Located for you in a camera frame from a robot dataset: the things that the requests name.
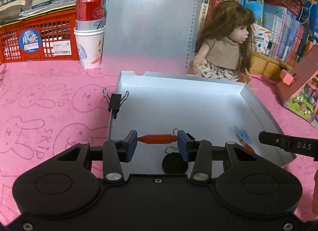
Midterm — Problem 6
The red drink can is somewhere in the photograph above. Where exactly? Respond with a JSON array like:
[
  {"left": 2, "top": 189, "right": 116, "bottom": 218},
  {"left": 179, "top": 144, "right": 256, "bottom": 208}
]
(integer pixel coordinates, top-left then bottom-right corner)
[{"left": 75, "top": 0, "right": 107, "bottom": 31}]

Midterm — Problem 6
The translucent plastic clipboard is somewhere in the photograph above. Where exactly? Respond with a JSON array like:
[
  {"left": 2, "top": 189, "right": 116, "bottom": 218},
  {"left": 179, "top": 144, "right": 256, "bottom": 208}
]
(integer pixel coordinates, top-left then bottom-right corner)
[{"left": 102, "top": 0, "right": 202, "bottom": 75}]

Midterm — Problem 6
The white shallow cardboard box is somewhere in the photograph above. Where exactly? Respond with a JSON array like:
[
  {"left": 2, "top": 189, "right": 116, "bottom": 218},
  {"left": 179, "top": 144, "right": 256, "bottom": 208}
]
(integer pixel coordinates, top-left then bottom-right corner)
[{"left": 107, "top": 71, "right": 297, "bottom": 175}]

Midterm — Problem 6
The small black binder clip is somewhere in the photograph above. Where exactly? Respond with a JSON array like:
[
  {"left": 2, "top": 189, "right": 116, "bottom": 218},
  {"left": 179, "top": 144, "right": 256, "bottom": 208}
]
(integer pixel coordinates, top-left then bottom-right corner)
[{"left": 103, "top": 88, "right": 130, "bottom": 119}]

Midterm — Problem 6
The pink triangular toy house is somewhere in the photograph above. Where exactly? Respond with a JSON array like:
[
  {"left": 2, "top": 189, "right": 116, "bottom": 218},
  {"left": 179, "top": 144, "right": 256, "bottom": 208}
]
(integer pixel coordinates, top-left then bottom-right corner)
[{"left": 276, "top": 45, "right": 318, "bottom": 123}]

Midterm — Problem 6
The pink rabbit print blanket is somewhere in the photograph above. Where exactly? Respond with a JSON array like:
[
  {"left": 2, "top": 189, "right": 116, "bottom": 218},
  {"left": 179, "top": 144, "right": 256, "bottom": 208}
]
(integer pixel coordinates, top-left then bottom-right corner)
[{"left": 0, "top": 59, "right": 318, "bottom": 221}]

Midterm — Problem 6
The wooden desk organizer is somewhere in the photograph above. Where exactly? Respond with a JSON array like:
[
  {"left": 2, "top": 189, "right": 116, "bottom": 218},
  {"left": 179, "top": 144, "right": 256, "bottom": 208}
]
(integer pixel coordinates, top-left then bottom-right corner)
[{"left": 250, "top": 51, "right": 294, "bottom": 82}]

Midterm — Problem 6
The black round cap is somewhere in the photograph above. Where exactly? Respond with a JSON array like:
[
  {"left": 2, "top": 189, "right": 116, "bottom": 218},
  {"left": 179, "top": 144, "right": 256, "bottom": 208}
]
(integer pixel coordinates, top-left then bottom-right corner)
[{"left": 161, "top": 153, "right": 190, "bottom": 175}]

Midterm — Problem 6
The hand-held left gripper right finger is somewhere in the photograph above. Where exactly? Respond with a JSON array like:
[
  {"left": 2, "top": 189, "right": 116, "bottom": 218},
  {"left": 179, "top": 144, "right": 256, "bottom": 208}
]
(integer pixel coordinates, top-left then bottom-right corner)
[{"left": 177, "top": 130, "right": 261, "bottom": 183}]

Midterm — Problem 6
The large black binder clip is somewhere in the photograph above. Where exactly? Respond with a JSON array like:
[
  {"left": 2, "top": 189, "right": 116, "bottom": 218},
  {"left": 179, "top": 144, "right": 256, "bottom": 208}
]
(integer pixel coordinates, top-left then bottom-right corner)
[{"left": 166, "top": 129, "right": 182, "bottom": 153}]

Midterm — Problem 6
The row of shelved books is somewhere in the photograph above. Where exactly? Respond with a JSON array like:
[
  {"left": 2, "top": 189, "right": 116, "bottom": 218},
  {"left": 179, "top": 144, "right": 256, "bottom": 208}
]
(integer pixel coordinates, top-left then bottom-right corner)
[{"left": 202, "top": 0, "right": 318, "bottom": 67}]

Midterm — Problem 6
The brown haired doll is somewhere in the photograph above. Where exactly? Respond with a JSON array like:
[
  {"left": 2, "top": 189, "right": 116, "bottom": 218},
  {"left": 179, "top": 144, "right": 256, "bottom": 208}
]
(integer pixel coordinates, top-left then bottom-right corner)
[{"left": 186, "top": 0, "right": 259, "bottom": 90}]

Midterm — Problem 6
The person's right forearm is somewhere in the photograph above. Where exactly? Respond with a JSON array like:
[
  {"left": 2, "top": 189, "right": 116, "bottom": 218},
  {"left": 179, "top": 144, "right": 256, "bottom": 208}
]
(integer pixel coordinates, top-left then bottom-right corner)
[{"left": 312, "top": 170, "right": 318, "bottom": 218}]

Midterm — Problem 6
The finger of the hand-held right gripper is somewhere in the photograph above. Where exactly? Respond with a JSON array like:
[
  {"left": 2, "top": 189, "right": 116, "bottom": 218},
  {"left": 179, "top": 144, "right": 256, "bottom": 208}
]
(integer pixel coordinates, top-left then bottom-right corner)
[{"left": 258, "top": 131, "right": 294, "bottom": 152}]

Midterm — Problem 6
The blue cardboard box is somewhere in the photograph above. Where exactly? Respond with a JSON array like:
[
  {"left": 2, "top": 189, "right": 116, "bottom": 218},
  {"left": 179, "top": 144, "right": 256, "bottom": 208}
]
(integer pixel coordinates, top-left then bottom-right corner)
[{"left": 297, "top": 0, "right": 318, "bottom": 26}]

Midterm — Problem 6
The red basket with round sticker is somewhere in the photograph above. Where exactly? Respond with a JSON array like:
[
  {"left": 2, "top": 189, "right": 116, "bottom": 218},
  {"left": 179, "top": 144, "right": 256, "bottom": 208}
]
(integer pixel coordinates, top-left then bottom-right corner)
[{"left": 0, "top": 10, "right": 81, "bottom": 64}]

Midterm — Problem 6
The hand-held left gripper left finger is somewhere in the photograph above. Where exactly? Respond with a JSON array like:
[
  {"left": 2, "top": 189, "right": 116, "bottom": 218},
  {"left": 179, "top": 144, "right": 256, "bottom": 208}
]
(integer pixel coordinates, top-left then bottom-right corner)
[{"left": 56, "top": 130, "right": 138, "bottom": 184}]

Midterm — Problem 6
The colourful printed small box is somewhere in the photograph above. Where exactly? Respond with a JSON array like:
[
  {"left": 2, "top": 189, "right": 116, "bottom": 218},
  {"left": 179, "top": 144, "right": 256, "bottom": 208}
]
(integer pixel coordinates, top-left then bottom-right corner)
[{"left": 251, "top": 23, "right": 274, "bottom": 56}]

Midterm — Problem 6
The white paper cup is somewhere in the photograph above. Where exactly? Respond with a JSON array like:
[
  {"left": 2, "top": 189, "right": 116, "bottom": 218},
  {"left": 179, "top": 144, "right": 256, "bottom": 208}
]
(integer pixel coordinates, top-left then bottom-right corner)
[{"left": 73, "top": 26, "right": 106, "bottom": 69}]

